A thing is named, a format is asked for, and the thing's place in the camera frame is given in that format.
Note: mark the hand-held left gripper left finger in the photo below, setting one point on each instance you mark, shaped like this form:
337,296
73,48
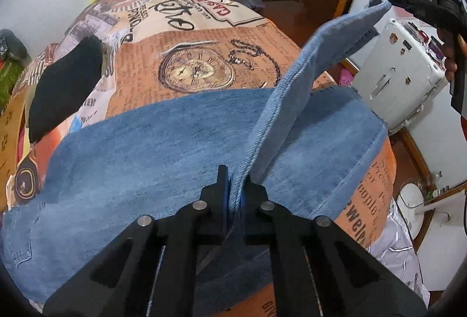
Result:
221,203

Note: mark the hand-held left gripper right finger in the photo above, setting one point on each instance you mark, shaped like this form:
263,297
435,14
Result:
252,202

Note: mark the blue denim pants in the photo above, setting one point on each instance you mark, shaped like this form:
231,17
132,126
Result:
146,156

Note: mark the person's right hand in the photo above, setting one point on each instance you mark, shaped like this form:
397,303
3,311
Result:
449,54

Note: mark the white suitcase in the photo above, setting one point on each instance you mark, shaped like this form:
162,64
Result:
394,83

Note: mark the pink slippers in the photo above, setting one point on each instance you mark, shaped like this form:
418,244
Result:
345,77

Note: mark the white quilted sheet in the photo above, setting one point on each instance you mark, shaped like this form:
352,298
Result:
397,251

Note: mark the white fan stand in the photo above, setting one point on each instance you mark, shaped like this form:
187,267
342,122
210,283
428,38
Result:
412,202

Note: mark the printed blanket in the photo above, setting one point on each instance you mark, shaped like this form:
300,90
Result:
204,43

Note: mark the black cloth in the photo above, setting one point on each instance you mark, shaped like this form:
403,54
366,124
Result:
62,90

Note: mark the cardboard sheet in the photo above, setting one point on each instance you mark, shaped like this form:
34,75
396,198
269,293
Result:
9,141

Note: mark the green bag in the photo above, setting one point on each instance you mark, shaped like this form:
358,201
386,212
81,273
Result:
5,83

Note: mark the grey round object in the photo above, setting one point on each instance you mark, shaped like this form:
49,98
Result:
11,45

